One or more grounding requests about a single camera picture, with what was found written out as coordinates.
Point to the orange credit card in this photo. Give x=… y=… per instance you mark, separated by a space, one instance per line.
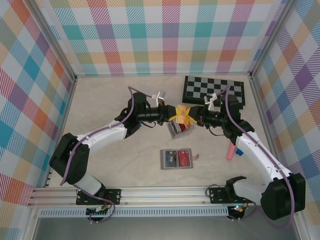
x=183 y=119

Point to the grey credit card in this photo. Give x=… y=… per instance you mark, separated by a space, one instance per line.
x=173 y=128

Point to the clear plastic card box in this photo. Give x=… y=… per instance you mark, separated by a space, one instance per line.
x=178 y=136

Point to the black credit card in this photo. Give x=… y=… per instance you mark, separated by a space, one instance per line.
x=170 y=158

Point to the red credit card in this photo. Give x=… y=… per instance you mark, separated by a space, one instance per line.
x=184 y=158
x=184 y=127

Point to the grey leather card holder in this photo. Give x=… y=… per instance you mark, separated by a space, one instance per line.
x=162 y=160

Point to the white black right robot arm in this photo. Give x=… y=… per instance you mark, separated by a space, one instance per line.
x=257 y=152

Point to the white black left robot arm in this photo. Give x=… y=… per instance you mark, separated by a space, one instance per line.
x=100 y=136

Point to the black grey chessboard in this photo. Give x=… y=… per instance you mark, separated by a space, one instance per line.
x=200 y=90

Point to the pink tube with coloured cap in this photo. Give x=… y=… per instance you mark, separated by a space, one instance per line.
x=231 y=152

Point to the small controller circuit board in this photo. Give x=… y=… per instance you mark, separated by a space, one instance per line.
x=238 y=209
x=98 y=212

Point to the aluminium side rail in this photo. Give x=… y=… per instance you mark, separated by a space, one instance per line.
x=262 y=112
x=62 y=120

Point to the aluminium back rail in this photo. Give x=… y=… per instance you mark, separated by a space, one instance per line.
x=162 y=75

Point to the aluminium mounting rail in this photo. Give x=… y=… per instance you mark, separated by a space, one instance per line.
x=162 y=196

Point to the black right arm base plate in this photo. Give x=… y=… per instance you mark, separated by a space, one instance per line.
x=216 y=195

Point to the aluminium frame post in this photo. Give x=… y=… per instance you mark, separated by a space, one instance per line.
x=50 y=42
x=272 y=37

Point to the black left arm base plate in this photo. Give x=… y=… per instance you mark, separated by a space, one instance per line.
x=115 y=196

